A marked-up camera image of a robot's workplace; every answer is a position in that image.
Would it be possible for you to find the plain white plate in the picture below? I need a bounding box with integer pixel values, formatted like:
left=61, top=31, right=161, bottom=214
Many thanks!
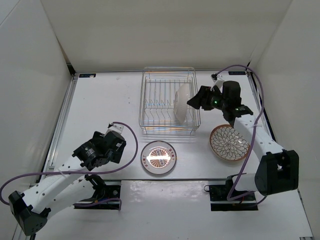
left=209, top=124, right=250, bottom=162

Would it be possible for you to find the orange patterned round plate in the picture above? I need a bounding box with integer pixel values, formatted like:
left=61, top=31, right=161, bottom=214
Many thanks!
left=140, top=140, right=177, bottom=177

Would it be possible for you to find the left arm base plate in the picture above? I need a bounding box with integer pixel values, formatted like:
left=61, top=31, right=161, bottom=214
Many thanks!
left=73, top=181, right=121, bottom=210

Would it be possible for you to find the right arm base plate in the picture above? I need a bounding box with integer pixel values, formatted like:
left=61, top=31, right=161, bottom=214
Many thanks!
left=204, top=183, right=259, bottom=212

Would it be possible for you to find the blue table label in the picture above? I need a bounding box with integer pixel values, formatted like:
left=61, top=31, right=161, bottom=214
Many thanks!
left=228, top=71, right=246, bottom=76
left=78, top=73, right=96, bottom=78

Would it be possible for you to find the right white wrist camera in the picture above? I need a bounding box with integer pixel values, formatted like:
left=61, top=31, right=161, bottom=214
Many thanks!
left=211, top=73, right=225, bottom=91

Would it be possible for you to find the left blue table label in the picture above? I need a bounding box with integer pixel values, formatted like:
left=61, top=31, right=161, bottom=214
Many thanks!
left=78, top=73, right=96, bottom=78

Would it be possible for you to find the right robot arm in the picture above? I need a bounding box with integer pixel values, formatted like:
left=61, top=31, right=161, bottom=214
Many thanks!
left=187, top=81, right=299, bottom=200

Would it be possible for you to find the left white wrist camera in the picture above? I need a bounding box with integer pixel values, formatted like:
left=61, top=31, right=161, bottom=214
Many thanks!
left=105, top=122, right=124, bottom=135

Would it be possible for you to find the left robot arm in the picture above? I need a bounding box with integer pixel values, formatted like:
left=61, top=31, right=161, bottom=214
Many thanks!
left=8, top=124, right=127, bottom=236

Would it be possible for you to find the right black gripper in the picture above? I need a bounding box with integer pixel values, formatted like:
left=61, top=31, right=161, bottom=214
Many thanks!
left=186, top=86, right=228, bottom=112

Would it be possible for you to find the right blue table label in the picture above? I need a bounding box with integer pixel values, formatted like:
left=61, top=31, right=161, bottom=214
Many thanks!
left=228, top=71, right=246, bottom=76

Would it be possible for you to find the metal wire dish rack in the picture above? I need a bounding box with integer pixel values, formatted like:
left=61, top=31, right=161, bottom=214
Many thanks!
left=138, top=66, right=201, bottom=135

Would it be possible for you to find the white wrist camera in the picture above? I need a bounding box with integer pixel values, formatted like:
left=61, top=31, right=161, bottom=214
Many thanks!
left=105, top=122, right=124, bottom=135
left=211, top=73, right=225, bottom=91

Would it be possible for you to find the white ribbed plate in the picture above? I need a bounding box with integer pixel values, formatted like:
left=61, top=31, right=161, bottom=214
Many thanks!
left=173, top=83, right=189, bottom=124

